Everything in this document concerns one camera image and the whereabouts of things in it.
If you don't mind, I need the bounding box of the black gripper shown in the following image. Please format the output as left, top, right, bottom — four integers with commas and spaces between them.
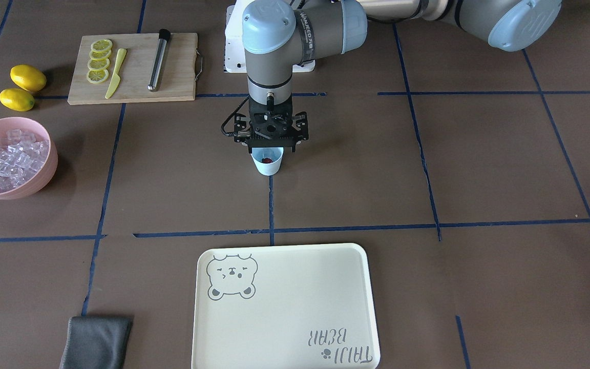
249, 97, 293, 124

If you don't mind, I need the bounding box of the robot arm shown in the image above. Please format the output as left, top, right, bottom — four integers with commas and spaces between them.
241, 1, 562, 115

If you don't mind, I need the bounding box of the light blue plastic cup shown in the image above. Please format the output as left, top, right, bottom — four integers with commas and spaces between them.
251, 147, 284, 176

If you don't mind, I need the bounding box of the clear ice cube pile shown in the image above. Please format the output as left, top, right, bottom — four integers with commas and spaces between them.
0, 128, 51, 193

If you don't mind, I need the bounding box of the wooden cutting board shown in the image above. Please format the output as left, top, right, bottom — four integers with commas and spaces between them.
67, 33, 198, 106

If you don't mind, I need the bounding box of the steel muddler black tip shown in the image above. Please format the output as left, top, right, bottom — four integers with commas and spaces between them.
147, 29, 171, 93

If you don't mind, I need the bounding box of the yellow plastic knife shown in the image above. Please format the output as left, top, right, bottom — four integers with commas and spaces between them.
104, 48, 128, 99

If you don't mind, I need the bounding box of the lemon slice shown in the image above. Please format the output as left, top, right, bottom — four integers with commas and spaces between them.
86, 69, 110, 84
89, 49, 112, 61
91, 39, 113, 52
88, 58, 110, 71

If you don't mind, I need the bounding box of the cream bear serving tray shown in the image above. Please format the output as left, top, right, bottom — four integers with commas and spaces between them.
191, 243, 381, 368

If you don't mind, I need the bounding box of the whole yellow lemon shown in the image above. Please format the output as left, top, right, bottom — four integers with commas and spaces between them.
10, 65, 47, 93
0, 88, 35, 112

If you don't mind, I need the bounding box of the pink bowl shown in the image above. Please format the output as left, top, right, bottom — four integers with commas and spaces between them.
0, 117, 58, 199

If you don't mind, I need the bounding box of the grey folded cloth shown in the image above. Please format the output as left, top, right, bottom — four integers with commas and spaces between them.
59, 315, 133, 368

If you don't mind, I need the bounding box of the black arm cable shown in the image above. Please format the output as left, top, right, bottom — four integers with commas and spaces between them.
221, 96, 250, 138

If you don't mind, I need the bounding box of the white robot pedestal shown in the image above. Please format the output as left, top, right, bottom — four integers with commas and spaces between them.
224, 1, 314, 73

